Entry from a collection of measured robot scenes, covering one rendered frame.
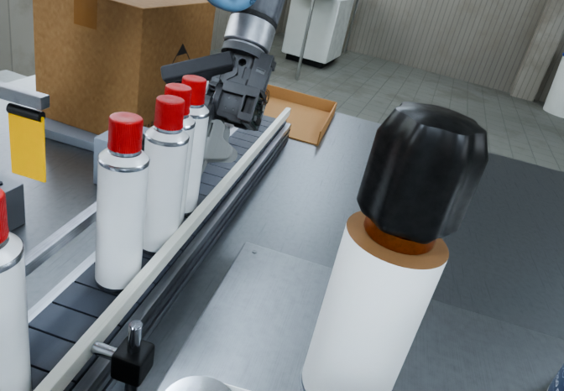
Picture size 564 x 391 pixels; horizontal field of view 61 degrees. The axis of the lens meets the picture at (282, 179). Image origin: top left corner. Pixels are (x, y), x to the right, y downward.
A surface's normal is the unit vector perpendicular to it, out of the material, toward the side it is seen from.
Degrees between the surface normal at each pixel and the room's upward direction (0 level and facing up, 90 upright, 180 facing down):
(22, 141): 90
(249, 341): 0
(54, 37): 90
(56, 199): 0
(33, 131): 90
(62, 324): 0
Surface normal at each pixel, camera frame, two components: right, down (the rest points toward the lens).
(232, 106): -0.11, -0.10
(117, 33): -0.31, 0.37
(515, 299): 0.19, -0.88
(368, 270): -0.63, 0.23
